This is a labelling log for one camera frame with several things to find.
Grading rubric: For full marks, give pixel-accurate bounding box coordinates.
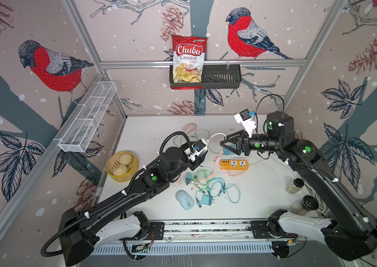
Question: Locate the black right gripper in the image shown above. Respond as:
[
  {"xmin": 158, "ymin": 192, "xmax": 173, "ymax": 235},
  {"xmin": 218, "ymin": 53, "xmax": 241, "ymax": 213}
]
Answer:
[{"xmin": 220, "ymin": 129, "xmax": 283, "ymax": 158}]

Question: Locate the teal USB charger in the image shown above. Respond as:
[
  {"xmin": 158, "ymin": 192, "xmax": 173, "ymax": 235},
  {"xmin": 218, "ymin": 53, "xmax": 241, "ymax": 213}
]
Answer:
[
  {"xmin": 197, "ymin": 195, "xmax": 214, "ymax": 208},
  {"xmin": 185, "ymin": 172, "xmax": 193, "ymax": 185}
]

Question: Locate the light blue wireless mouse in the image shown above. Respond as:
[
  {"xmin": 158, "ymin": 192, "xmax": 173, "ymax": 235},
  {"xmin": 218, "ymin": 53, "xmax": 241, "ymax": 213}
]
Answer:
[{"xmin": 175, "ymin": 190, "xmax": 194, "ymax": 211}]

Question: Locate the teal multi-head charging cable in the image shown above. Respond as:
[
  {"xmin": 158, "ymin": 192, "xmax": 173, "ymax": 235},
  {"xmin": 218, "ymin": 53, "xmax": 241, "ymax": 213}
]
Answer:
[{"xmin": 196, "ymin": 176, "xmax": 241, "ymax": 208}]

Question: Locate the pink wireless mouse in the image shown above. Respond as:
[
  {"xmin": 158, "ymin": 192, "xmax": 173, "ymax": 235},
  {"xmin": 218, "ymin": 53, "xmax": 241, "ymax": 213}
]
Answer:
[
  {"xmin": 170, "ymin": 178, "xmax": 181, "ymax": 187},
  {"xmin": 182, "ymin": 123, "xmax": 197, "ymax": 134}
]

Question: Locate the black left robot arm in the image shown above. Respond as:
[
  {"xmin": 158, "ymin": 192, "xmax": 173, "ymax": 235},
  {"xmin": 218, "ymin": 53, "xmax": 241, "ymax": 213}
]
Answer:
[{"xmin": 40, "ymin": 131, "xmax": 208, "ymax": 267}]

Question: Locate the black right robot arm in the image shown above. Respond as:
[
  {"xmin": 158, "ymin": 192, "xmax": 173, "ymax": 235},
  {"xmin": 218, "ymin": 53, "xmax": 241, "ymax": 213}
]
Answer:
[{"xmin": 220, "ymin": 110, "xmax": 377, "ymax": 261}]

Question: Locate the blue power strip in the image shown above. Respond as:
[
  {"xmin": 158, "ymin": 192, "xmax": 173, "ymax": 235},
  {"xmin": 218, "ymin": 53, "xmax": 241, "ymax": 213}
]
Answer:
[{"xmin": 223, "ymin": 148, "xmax": 235, "ymax": 156}]

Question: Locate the orange power strip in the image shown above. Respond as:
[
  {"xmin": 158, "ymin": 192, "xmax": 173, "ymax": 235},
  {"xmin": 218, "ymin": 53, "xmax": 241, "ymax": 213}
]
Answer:
[{"xmin": 220, "ymin": 160, "xmax": 249, "ymax": 171}]

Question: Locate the clear shaker bottle black cap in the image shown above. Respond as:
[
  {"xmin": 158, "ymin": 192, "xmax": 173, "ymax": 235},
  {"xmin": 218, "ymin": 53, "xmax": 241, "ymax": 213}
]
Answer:
[{"xmin": 285, "ymin": 178, "xmax": 305, "ymax": 195}]

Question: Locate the white steamed bun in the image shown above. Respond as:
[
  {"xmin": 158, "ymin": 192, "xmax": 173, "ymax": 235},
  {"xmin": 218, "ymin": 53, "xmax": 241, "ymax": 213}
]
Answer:
[
  {"xmin": 118, "ymin": 152, "xmax": 134, "ymax": 165},
  {"xmin": 112, "ymin": 165, "xmax": 128, "ymax": 176}
]

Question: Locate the yellow bamboo steamer basket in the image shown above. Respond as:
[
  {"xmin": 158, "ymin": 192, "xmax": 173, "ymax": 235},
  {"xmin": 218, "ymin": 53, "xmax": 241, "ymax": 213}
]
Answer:
[{"xmin": 106, "ymin": 151, "xmax": 140, "ymax": 182}]

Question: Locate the Chuba cassava chips bag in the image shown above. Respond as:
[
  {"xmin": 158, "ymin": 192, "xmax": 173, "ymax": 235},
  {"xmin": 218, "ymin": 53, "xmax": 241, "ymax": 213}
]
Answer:
[{"xmin": 172, "ymin": 35, "xmax": 207, "ymax": 83}]

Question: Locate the aluminium back crossbar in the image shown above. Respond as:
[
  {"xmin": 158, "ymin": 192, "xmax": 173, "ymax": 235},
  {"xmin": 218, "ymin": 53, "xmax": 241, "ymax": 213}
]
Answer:
[{"xmin": 99, "ymin": 59, "xmax": 308, "ymax": 70}]

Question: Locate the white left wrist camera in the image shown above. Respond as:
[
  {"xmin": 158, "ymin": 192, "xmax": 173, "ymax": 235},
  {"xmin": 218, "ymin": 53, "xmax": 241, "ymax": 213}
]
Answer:
[{"xmin": 184, "ymin": 139, "xmax": 208, "ymax": 162}]

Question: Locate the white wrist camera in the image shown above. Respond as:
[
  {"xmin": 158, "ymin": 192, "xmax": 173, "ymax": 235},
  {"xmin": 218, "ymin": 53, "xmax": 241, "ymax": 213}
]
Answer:
[
  {"xmin": 234, "ymin": 109, "xmax": 257, "ymax": 138},
  {"xmin": 184, "ymin": 139, "xmax": 208, "ymax": 162}
]

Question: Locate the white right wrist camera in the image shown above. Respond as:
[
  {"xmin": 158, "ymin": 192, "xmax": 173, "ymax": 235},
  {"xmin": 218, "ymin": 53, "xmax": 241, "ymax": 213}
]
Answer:
[{"xmin": 234, "ymin": 109, "xmax": 257, "ymax": 138}]

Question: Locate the black wire wall basket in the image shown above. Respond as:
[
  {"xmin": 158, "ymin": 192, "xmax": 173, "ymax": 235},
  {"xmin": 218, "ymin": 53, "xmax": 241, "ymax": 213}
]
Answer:
[{"xmin": 169, "ymin": 65, "xmax": 242, "ymax": 90}]

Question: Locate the aluminium front rail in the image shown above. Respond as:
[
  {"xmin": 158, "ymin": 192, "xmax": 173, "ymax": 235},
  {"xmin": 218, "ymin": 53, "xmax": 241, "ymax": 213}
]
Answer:
[{"xmin": 91, "ymin": 215, "xmax": 332, "ymax": 258}]

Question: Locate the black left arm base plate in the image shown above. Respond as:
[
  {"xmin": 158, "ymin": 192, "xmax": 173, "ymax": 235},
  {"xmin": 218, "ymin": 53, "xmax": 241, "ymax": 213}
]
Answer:
[{"xmin": 125, "ymin": 221, "xmax": 165, "ymax": 241}]

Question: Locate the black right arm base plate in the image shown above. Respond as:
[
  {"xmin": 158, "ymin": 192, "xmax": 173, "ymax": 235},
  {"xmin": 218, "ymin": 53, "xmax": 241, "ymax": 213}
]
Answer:
[{"xmin": 248, "ymin": 220, "xmax": 298, "ymax": 240}]

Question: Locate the white wire wall shelf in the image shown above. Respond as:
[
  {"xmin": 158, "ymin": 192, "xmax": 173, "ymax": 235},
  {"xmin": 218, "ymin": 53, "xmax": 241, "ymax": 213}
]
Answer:
[{"xmin": 58, "ymin": 81, "xmax": 117, "ymax": 153}]

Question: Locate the aluminium frame corner post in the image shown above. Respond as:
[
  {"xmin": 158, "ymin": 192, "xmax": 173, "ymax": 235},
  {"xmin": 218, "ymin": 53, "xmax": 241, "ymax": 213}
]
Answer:
[{"xmin": 61, "ymin": 0, "xmax": 128, "ymax": 118}]

